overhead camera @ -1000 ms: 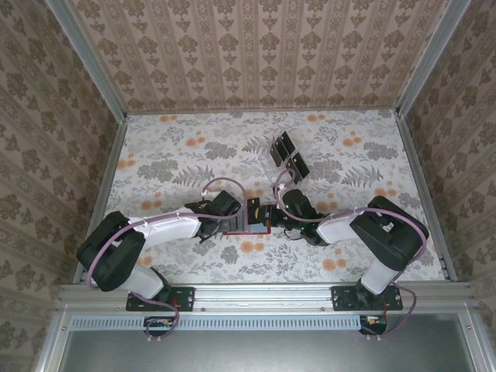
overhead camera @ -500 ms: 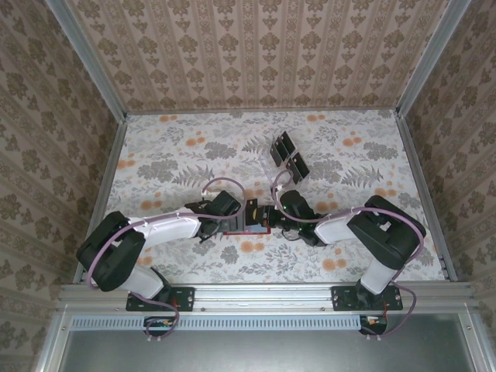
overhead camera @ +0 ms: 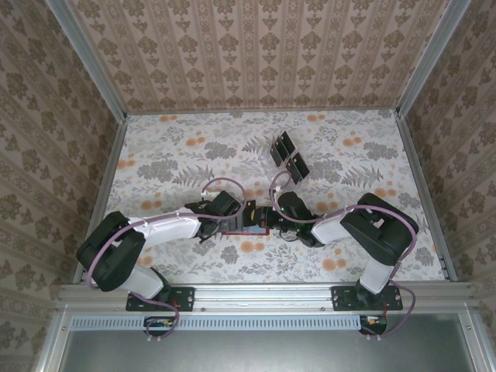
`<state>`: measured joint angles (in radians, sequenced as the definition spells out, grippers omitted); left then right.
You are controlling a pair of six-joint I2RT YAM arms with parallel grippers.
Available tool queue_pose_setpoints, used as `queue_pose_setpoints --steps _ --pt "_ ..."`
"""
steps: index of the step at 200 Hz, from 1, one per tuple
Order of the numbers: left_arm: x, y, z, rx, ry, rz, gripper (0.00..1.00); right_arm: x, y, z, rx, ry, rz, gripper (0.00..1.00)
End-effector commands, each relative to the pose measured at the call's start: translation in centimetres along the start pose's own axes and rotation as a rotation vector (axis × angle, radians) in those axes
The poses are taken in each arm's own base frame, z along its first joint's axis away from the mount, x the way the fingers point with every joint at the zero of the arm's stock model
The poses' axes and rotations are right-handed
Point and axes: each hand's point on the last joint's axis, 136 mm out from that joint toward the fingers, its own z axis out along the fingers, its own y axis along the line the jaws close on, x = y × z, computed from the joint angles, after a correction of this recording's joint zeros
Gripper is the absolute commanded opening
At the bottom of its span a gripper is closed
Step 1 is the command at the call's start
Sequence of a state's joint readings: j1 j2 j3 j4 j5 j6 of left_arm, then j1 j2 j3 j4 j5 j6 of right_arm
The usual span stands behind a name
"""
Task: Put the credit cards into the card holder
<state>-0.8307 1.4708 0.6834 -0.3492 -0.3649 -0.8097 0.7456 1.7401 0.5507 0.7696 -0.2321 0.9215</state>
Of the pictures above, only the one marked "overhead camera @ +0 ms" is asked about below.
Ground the white slotted cable duct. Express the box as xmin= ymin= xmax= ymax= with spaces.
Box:
xmin=71 ymin=315 xmax=388 ymax=332

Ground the aluminium side rail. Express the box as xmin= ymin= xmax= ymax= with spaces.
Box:
xmin=394 ymin=114 xmax=459 ymax=283
xmin=71 ymin=115 xmax=129 ymax=286

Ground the aluminium mounting rail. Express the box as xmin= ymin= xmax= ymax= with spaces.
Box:
xmin=57 ymin=281 xmax=481 ymax=315

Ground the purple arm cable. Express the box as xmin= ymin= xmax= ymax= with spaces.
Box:
xmin=269 ymin=170 xmax=420 ymax=343
xmin=88 ymin=177 xmax=246 ymax=344

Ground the aluminium corner post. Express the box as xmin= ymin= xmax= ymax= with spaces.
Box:
xmin=394 ymin=0 xmax=473 ymax=119
xmin=46 ymin=0 xmax=129 ymax=123

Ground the red card holder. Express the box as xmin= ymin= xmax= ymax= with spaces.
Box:
xmin=220 ymin=221 xmax=271 ymax=237

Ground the aluminium back rail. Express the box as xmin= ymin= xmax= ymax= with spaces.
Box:
xmin=124 ymin=108 xmax=401 ymax=116

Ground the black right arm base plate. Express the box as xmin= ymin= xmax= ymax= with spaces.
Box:
xmin=331 ymin=285 xmax=404 ymax=313

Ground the black compartment tray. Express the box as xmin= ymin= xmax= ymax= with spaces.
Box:
xmin=258 ymin=129 xmax=312 ymax=186

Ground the floral table cover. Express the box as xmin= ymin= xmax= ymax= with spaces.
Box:
xmin=95 ymin=110 xmax=446 ymax=286

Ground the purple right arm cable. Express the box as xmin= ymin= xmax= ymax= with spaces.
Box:
xmin=269 ymin=170 xmax=420 ymax=343

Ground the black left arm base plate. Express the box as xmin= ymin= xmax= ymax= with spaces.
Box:
xmin=126 ymin=285 xmax=195 ymax=313

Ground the aluminium frame bar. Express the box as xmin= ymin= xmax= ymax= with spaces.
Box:
xmin=458 ymin=312 xmax=490 ymax=372
xmin=33 ymin=309 xmax=73 ymax=372

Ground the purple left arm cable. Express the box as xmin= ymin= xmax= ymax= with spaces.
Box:
xmin=88 ymin=177 xmax=246 ymax=344

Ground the grey metal sheet panel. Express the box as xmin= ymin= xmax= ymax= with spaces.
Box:
xmin=57 ymin=329 xmax=472 ymax=372

